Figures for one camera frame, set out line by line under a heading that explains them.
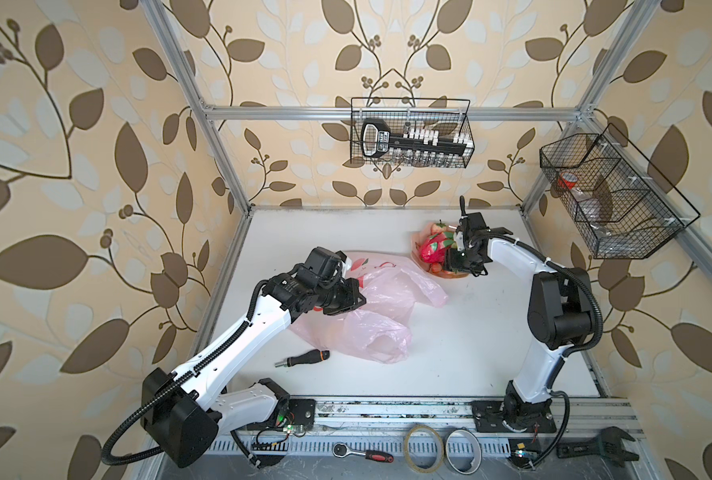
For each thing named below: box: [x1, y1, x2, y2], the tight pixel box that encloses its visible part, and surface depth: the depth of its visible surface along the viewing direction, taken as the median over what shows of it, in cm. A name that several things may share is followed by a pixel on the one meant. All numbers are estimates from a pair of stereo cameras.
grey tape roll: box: [443, 427, 483, 476], surface depth 72 cm
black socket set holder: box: [361, 118, 473, 165], surface depth 86 cm
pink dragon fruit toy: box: [420, 231, 455, 264], surface depth 99 cm
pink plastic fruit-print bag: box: [290, 252, 449, 363], surface depth 80 cm
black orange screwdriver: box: [274, 349, 330, 367], surface depth 84 cm
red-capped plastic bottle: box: [557, 172, 613, 237], surface depth 80 cm
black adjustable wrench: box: [557, 426, 640, 467], surface depth 71 cm
